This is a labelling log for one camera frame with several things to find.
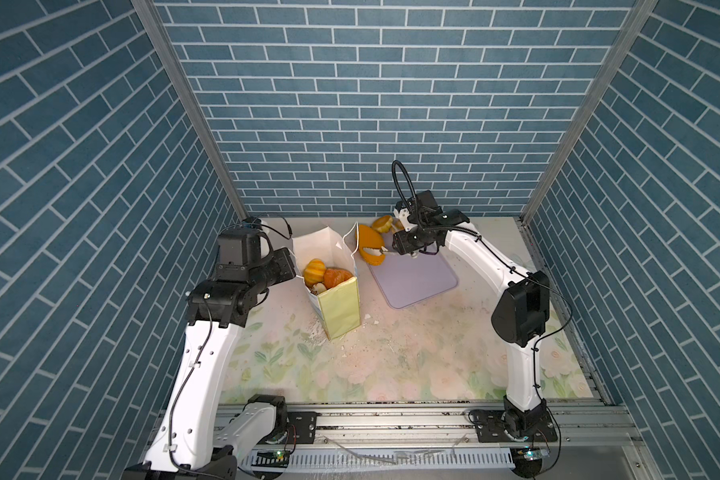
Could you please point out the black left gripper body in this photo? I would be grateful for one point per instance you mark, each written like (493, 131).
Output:
(275, 270)

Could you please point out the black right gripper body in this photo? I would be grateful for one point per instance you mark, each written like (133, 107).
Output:
(410, 240)

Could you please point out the orange egg tart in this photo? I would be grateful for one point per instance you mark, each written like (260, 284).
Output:
(314, 272)

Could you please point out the white chocolate drizzle donut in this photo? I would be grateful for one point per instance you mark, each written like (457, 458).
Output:
(318, 289)

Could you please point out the brown croissant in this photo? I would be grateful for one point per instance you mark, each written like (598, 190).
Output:
(333, 277)

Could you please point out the long oval orange bread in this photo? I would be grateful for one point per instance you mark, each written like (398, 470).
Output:
(370, 245)

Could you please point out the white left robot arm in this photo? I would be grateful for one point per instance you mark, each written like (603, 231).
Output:
(185, 445)

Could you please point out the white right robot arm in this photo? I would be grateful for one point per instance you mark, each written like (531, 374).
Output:
(519, 317)

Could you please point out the yellow tart shell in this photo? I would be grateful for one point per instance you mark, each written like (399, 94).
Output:
(383, 224)

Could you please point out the lilac plastic tray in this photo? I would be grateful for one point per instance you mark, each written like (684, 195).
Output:
(405, 280)

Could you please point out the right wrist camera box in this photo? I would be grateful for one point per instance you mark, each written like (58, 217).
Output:
(417, 204)

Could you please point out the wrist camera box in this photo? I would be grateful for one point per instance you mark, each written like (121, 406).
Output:
(241, 250)
(417, 204)

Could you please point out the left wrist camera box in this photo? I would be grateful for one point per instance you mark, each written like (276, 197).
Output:
(241, 250)

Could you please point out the white vented cable duct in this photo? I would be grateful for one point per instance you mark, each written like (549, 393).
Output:
(336, 460)

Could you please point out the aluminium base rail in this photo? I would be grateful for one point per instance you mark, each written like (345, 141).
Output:
(569, 430)

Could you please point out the aluminium left corner post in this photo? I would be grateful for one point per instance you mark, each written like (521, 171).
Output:
(157, 33)

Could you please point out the aluminium corner post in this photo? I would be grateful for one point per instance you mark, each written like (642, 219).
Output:
(157, 33)
(633, 24)

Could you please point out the aluminium right corner post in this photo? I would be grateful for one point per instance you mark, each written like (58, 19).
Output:
(633, 24)

